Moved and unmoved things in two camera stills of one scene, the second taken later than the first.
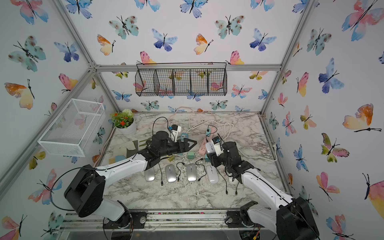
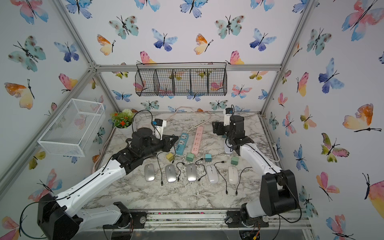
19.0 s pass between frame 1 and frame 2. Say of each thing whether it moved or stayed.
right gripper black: moved
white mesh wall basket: stayed
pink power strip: moved
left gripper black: moved
